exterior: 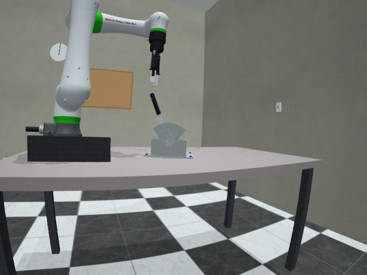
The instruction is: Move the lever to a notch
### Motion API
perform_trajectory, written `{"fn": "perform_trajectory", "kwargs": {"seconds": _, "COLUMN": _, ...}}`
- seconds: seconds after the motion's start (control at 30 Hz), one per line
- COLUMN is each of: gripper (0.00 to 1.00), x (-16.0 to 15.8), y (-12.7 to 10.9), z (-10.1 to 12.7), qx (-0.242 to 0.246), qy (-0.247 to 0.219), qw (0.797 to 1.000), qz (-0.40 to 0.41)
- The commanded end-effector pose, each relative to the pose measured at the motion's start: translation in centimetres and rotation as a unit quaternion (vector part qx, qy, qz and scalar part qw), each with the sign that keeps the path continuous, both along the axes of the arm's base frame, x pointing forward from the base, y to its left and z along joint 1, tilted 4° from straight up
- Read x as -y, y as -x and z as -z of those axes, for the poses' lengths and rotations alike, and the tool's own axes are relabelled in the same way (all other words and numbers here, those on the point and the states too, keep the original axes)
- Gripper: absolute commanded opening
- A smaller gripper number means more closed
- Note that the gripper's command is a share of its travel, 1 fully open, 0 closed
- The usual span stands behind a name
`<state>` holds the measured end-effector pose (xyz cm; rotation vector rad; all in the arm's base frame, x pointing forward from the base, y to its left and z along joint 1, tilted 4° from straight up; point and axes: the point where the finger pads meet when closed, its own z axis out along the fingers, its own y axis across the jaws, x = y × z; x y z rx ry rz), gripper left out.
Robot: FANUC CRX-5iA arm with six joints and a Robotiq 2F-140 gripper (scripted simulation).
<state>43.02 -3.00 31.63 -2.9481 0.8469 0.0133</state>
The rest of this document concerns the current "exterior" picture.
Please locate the black lever with red squeeze bar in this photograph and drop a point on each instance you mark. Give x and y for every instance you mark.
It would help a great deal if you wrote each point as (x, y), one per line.
(156, 108)

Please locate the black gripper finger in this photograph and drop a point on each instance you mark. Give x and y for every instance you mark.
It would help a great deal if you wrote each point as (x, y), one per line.
(154, 60)
(155, 84)

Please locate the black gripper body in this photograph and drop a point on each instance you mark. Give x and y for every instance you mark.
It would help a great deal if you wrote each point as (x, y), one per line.
(157, 45)

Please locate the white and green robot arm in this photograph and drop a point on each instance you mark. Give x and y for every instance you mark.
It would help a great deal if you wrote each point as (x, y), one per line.
(82, 19)

